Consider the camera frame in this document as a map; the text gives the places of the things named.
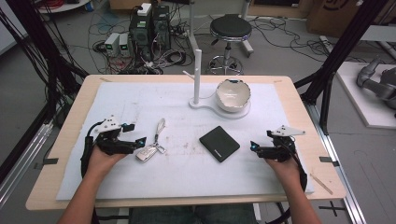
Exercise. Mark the person's legs in jeans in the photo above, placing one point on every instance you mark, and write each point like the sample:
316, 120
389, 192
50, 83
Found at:
193, 215

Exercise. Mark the black computer tower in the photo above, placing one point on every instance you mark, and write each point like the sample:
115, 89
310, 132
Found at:
161, 26
140, 34

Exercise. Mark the aluminium rail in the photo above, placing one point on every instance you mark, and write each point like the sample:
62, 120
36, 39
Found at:
339, 174
21, 161

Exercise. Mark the white metal table leg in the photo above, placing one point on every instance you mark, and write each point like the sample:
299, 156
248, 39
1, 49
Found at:
246, 37
193, 28

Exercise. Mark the black round stool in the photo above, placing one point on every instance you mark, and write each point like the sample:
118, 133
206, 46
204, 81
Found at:
231, 28

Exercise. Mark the white stand with post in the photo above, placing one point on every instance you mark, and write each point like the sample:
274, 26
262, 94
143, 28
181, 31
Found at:
197, 77

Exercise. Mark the white board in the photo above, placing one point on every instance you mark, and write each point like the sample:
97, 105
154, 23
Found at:
361, 105

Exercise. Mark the wooden table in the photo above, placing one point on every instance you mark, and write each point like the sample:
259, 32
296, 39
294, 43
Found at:
323, 146

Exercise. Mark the black metal frame post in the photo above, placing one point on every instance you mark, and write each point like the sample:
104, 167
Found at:
37, 34
342, 49

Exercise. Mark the thin wooden stick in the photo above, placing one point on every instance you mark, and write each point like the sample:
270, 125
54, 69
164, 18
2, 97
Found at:
321, 184

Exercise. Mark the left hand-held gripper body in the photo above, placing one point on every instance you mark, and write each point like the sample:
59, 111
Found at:
109, 140

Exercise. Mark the person's left hand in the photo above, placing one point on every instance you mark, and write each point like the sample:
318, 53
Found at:
100, 160

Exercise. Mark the black tape strip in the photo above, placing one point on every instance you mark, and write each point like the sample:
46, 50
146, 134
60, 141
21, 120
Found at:
328, 160
46, 162

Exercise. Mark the cardboard box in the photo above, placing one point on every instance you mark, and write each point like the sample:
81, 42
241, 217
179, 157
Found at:
336, 14

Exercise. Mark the white ceramic bowl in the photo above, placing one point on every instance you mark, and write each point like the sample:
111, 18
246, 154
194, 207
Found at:
233, 95

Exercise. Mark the black wallet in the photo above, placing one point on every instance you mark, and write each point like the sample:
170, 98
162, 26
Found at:
219, 144

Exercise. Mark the small grey power unit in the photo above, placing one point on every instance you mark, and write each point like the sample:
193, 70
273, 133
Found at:
124, 45
112, 44

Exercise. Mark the person's right hand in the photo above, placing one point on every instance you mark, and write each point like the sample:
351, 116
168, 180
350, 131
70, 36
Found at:
285, 171

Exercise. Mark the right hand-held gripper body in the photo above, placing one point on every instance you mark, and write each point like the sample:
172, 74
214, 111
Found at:
279, 148

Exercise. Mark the white foam mat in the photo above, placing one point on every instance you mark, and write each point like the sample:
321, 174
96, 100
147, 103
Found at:
193, 180

